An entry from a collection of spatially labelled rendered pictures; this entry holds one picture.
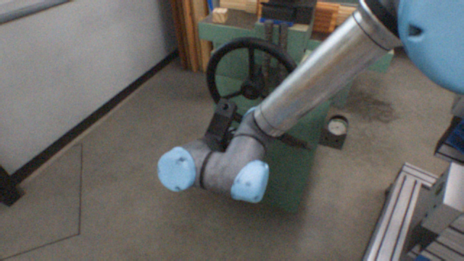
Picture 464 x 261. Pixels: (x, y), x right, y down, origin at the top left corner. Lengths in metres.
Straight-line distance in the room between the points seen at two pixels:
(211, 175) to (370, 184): 1.33
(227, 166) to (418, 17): 0.34
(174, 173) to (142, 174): 1.16
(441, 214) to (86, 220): 1.42
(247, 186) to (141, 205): 1.11
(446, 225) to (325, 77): 0.42
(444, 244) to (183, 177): 0.58
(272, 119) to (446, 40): 0.32
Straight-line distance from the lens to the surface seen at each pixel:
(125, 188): 1.60
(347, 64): 0.42
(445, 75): 0.26
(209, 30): 0.95
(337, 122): 0.91
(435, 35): 0.24
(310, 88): 0.44
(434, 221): 0.71
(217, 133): 0.62
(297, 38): 0.75
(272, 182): 1.29
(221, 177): 0.46
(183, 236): 1.37
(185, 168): 0.47
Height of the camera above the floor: 1.22
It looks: 42 degrees down
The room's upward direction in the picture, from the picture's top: straight up
